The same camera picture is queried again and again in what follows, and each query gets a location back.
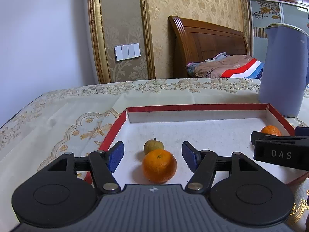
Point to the blue electric kettle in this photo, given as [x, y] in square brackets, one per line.
[282, 77]

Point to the brown striped blanket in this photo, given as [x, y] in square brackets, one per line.
[224, 69]

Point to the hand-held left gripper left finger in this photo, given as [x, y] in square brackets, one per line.
[115, 156]

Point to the tan longan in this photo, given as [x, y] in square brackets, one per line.
[153, 145]

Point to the wooden bed headboard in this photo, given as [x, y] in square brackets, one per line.
[207, 41]

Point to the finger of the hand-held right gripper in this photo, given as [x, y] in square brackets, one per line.
[257, 135]
[302, 131]

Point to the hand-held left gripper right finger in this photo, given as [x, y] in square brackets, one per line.
[190, 156]

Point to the white light switch panel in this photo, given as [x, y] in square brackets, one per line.
[127, 52]

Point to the wardrobe with floral sliding doors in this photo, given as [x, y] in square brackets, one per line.
[272, 7]

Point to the red cardboard box tray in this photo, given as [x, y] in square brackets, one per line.
[217, 130]

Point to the mandarin orange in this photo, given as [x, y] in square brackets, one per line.
[270, 130]
[159, 165]

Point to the gold wall panel frame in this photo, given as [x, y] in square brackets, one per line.
[95, 29]

